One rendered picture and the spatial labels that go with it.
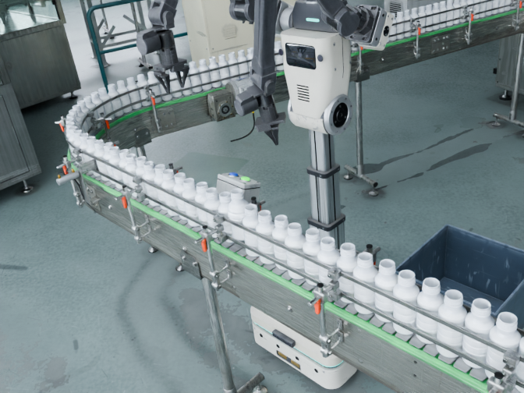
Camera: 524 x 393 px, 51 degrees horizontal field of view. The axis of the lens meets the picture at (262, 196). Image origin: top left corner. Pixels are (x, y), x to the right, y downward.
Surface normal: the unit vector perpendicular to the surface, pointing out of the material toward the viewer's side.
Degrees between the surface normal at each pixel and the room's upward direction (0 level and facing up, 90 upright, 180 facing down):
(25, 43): 90
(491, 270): 90
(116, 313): 0
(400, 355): 90
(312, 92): 90
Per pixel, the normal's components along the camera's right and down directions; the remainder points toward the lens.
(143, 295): -0.11, -0.87
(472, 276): -0.70, 0.42
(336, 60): 0.70, 0.29
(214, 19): 0.45, 0.40
